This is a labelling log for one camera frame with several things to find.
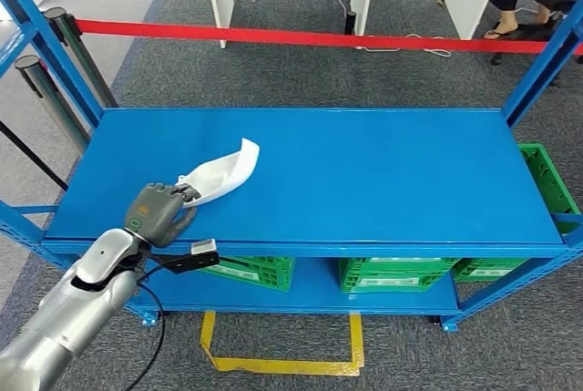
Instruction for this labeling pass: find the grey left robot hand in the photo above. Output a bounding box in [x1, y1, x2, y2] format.
[124, 181, 201, 250]

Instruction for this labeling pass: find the white curved shell part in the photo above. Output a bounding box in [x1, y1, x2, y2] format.
[176, 137, 260, 210]

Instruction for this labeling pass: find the blue metal shelf rack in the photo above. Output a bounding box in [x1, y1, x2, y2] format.
[0, 0, 583, 335]

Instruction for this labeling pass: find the green plastic crate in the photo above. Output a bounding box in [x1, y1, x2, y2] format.
[338, 256, 461, 295]
[517, 142, 583, 237]
[200, 255, 296, 293]
[452, 257, 532, 285]

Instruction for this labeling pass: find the steel stanchion with black belt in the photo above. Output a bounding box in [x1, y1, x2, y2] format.
[13, 53, 91, 154]

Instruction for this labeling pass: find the black barrier belt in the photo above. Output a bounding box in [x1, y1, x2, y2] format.
[0, 118, 69, 191]

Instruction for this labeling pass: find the steel stanchion with red belt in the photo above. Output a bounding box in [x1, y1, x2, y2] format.
[43, 5, 120, 109]

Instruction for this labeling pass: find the yellow floor tape square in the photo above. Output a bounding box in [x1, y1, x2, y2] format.
[199, 311, 365, 378]

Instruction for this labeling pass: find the red barrier belt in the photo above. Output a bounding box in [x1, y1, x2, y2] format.
[75, 17, 583, 57]

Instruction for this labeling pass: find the black chair base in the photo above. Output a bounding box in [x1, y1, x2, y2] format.
[489, 22, 564, 87]

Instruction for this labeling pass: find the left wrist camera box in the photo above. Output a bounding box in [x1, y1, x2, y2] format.
[148, 238, 221, 275]

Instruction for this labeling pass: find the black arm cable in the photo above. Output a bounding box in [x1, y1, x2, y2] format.
[121, 261, 167, 391]

